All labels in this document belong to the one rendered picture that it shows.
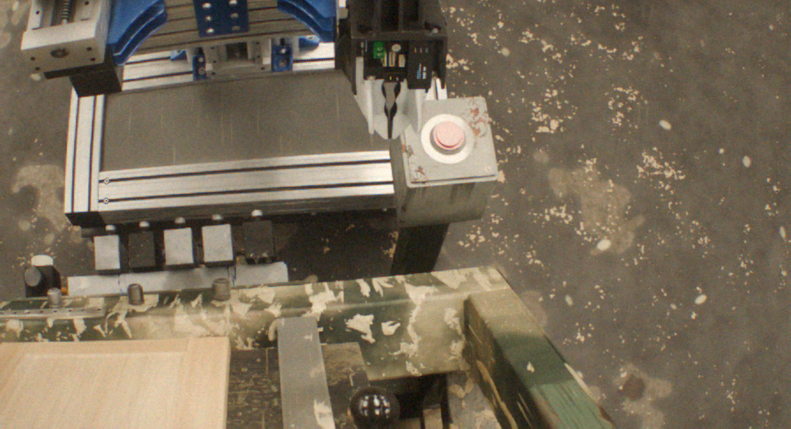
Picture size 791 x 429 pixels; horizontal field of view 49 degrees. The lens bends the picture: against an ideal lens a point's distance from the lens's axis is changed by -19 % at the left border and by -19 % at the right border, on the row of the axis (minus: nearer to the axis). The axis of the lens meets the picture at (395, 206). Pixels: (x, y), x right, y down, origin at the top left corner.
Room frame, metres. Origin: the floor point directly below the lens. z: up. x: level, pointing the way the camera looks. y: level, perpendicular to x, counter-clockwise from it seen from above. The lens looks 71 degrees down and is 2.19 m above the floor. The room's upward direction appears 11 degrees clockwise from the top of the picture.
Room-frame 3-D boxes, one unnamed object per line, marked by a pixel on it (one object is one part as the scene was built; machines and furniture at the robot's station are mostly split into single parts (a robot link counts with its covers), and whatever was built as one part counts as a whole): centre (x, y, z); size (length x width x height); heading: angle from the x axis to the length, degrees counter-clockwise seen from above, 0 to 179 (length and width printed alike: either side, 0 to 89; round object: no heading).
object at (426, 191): (0.54, -0.05, 0.84); 0.12 x 0.12 x 0.18; 17
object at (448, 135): (0.54, -0.05, 0.93); 0.04 x 0.04 x 0.02
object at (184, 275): (0.34, 0.35, 0.69); 0.50 x 0.14 x 0.24; 107
